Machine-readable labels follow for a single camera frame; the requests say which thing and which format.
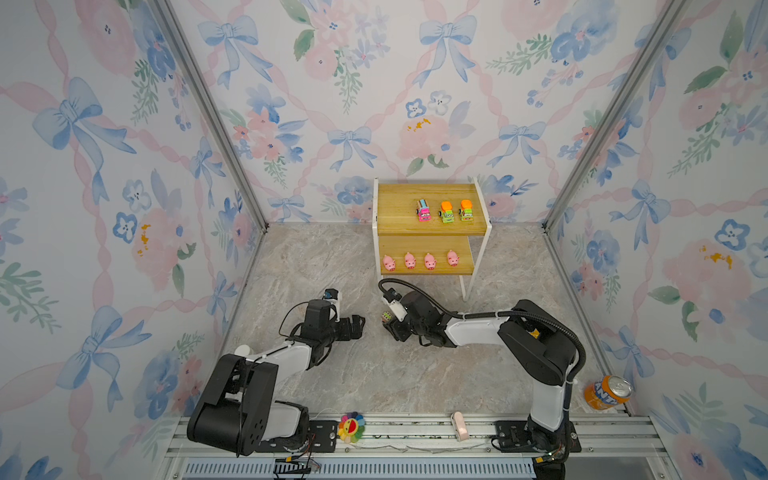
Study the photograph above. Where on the pink pig toy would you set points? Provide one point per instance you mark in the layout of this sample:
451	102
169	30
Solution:
430	261
410	261
389	263
452	258

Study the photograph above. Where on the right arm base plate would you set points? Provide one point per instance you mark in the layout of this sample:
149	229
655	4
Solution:
512	436

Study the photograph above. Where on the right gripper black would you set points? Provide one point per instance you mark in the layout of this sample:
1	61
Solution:
394	328

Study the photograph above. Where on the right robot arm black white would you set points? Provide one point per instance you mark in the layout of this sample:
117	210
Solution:
548	351

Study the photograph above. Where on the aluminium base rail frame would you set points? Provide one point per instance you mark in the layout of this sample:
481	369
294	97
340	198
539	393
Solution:
424	446

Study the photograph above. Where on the white wood two-tier shelf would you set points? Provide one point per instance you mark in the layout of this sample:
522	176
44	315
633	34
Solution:
396	229

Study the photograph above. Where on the white capped bottle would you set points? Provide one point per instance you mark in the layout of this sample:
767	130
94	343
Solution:
243	350

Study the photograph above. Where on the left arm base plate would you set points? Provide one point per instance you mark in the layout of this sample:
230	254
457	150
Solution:
319	436

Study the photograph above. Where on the pink teal toy truck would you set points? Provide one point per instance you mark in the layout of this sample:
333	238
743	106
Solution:
423	211

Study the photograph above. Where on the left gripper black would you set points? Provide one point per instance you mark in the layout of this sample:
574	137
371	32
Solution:
346	333

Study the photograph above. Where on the orange green toy truck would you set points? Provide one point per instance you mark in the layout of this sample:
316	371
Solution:
447	212

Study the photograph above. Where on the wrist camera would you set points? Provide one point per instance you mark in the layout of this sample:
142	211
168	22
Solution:
393	300
333	296

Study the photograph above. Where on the orange yellow toy truck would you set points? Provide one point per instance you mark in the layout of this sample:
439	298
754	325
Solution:
466	210

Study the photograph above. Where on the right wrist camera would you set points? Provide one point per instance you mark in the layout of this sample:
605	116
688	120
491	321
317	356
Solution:
393	300

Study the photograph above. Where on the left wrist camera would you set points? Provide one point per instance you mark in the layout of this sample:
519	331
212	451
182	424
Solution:
333	296

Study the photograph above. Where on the rainbow flower plush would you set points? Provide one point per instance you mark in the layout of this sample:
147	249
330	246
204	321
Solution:
351	427

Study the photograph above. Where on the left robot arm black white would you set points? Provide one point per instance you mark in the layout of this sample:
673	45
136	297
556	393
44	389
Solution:
238	410

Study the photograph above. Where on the pink eraser block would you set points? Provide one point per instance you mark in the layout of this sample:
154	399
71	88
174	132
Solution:
459	424

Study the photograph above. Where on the orange soda can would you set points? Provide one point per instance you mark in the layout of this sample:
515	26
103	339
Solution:
609	392

